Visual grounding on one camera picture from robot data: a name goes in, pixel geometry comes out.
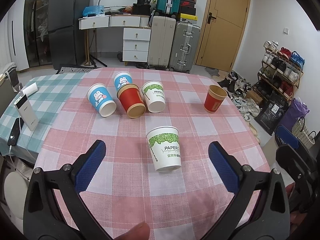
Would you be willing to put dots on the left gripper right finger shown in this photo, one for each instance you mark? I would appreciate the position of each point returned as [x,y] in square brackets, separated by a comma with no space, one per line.
[259,208]

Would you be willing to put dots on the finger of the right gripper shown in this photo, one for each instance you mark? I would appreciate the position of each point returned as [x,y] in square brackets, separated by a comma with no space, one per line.
[283,136]

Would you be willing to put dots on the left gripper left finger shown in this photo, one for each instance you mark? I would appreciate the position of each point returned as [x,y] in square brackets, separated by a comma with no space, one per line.
[53,206]

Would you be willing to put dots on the white green paper cup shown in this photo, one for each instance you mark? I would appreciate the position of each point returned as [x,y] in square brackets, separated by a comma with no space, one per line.
[164,147]
[153,93]

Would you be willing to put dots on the red paper cup upright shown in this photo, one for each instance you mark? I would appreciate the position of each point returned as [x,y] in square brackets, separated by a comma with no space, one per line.
[215,96]

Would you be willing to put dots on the blue rabbit paper cup front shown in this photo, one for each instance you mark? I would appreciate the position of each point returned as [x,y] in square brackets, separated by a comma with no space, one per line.
[101,100]

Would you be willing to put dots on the blue rabbit paper cup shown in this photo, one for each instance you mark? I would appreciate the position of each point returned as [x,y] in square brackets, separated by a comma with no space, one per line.
[101,100]
[121,79]

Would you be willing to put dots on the red paper cup lying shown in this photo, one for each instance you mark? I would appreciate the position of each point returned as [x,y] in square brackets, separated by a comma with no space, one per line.
[131,100]

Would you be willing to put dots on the blue rabbit paper cup back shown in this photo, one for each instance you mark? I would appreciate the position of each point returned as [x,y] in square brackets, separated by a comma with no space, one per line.
[121,79]

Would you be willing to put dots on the person's right hand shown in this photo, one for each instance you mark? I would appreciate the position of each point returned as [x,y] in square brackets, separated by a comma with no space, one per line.
[304,207]

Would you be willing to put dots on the person's left hand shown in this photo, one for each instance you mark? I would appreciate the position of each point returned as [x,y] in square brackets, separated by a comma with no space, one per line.
[139,232]

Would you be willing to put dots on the woven basket bag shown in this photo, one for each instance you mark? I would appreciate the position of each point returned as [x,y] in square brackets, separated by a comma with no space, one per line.
[300,130]

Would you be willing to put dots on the purple bag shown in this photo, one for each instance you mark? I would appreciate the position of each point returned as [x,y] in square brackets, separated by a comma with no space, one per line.
[296,110]

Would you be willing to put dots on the shoe rack with shoes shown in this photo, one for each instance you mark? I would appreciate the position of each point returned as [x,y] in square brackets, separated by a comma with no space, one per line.
[281,70]

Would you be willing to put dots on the black smartphone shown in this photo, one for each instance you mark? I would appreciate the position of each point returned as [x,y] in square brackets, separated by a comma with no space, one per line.
[15,132]

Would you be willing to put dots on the white power bank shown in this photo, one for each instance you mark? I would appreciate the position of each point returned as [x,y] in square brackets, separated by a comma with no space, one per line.
[26,112]

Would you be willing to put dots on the pink checkered tablecloth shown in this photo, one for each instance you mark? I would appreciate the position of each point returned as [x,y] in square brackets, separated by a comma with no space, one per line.
[126,189]

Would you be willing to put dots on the wooden door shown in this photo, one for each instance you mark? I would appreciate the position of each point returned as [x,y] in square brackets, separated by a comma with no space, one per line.
[223,25]

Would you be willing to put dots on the silver aluminium suitcase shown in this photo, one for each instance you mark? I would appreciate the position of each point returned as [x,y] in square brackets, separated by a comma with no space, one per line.
[184,46]

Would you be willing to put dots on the beige suitcase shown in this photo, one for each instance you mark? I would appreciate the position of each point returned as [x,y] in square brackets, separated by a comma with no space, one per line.
[162,34]

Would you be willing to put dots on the black shoe boxes stack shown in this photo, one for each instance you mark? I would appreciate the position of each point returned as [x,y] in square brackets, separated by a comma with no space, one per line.
[187,7]

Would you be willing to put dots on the white drawer dresser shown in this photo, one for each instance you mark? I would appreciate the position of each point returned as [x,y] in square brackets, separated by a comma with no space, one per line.
[136,33]

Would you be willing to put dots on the black glass cabinet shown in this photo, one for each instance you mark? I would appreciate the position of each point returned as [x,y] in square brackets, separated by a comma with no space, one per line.
[36,34]

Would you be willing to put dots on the blue plastic bag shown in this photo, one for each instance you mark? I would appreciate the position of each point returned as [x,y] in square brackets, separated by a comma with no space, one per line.
[93,11]

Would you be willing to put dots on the black refrigerator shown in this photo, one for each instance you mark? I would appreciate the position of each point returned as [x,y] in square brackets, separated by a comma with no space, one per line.
[66,40]

